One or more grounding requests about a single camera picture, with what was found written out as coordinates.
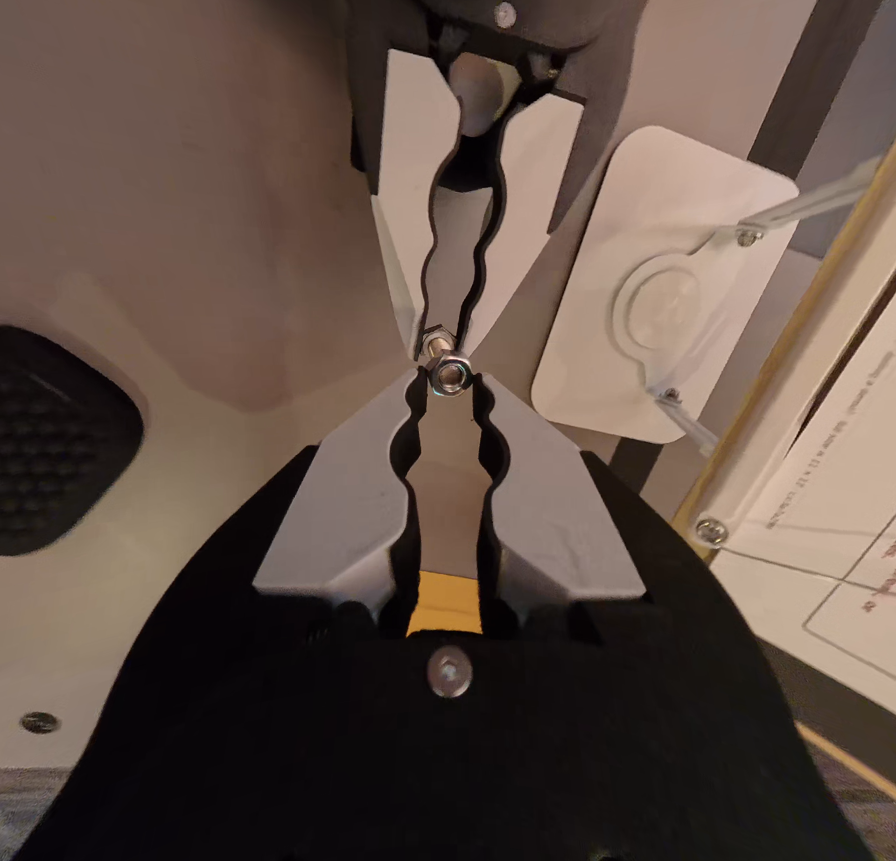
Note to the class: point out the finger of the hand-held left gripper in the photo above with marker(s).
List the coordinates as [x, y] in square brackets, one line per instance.
[539, 161]
[409, 140]

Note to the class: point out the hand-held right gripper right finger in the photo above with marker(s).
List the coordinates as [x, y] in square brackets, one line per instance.
[553, 525]

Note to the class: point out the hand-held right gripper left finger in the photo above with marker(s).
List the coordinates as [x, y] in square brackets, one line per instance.
[336, 525]

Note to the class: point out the steel hex bolt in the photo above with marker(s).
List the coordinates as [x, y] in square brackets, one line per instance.
[448, 379]

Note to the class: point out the steel hex nut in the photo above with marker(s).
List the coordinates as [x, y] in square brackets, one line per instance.
[434, 331]

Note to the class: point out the yellow plastic bin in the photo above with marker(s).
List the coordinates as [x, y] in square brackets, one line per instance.
[444, 602]

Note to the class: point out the wooden stand board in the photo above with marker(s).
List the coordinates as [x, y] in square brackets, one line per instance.
[759, 385]

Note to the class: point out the round metal table grommet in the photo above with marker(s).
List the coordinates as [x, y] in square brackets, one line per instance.
[40, 722]

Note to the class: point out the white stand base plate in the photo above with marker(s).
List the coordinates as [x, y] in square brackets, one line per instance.
[665, 175]

